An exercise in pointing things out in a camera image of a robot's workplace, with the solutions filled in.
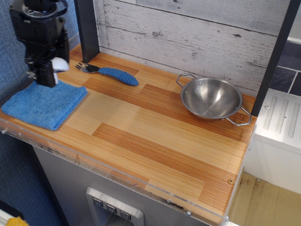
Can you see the blue-handled metal spork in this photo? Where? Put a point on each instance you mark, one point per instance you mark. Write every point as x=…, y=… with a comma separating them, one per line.
x=115, y=73

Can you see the white toy mushroom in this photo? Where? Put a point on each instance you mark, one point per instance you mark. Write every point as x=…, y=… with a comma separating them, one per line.
x=59, y=65

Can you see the blue folded cloth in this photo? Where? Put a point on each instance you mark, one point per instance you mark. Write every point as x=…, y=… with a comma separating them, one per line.
x=44, y=106

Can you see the yellow object bottom left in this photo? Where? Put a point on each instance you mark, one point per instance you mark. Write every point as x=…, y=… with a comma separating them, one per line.
x=16, y=222

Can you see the dark shelf post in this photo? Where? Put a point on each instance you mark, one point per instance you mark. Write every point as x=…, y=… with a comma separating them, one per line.
x=276, y=54
x=87, y=29

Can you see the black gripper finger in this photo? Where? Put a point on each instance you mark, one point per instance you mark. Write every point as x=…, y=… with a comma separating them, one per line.
x=63, y=46
x=43, y=73

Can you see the dark left shelf post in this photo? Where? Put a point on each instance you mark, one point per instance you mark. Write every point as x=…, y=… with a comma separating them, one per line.
x=87, y=29

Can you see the dark right shelf post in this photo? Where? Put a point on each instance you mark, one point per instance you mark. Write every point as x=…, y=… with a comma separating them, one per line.
x=276, y=54

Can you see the small steel two-handled pan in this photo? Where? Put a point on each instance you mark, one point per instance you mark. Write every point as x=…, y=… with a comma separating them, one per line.
x=212, y=99

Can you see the white toy sink unit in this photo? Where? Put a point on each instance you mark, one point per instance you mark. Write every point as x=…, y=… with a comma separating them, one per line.
x=274, y=153

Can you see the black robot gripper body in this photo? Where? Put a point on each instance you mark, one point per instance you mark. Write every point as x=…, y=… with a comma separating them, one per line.
x=38, y=24

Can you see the silver dispenser button panel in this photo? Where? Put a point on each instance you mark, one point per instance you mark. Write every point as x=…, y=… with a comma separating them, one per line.
x=109, y=211

